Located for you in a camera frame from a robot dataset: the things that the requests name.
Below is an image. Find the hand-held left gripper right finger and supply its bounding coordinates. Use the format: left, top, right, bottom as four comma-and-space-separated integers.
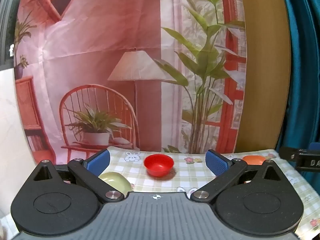
190, 149, 288, 203

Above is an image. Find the checkered printed tablecloth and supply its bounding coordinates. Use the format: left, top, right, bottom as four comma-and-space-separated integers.
56, 148, 320, 240

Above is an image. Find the yellow wooden panel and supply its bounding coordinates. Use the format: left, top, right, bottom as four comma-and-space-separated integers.
235, 0, 292, 153

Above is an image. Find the dark window frame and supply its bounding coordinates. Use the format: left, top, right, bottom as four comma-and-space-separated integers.
0, 0, 26, 66

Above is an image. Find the pale green bowl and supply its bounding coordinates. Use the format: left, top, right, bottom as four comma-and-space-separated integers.
98, 171, 133, 195

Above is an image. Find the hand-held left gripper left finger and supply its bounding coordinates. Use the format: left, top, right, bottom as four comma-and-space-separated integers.
28, 149, 125, 203

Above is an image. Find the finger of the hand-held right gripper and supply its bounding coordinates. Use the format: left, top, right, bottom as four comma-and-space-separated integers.
279, 142, 320, 172

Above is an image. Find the printed room backdrop cloth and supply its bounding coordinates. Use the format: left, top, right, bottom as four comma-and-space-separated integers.
14, 0, 248, 159

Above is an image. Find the red plastic bowl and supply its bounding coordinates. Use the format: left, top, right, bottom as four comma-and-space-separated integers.
143, 154, 175, 178

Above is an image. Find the orange plastic bowl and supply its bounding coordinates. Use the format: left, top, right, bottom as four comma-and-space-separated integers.
242, 155, 266, 166

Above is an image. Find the blue curtain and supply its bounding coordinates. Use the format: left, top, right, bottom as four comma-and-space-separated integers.
274, 0, 320, 153

